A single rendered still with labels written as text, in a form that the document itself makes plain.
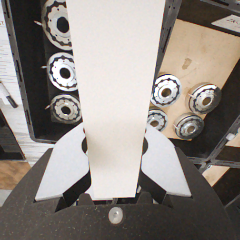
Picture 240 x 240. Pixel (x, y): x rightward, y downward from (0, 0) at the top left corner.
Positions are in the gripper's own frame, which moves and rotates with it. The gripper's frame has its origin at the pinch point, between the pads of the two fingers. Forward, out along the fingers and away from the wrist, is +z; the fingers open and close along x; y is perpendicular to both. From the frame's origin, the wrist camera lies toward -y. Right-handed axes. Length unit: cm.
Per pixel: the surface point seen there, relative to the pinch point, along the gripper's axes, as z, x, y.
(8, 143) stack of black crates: 82, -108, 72
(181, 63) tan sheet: 26.4, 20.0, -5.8
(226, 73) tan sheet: 26.4, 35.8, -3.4
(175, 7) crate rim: 16.4, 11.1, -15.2
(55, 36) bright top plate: 23.5, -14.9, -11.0
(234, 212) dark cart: 43, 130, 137
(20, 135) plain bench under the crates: 39, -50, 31
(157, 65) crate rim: 16.4, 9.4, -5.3
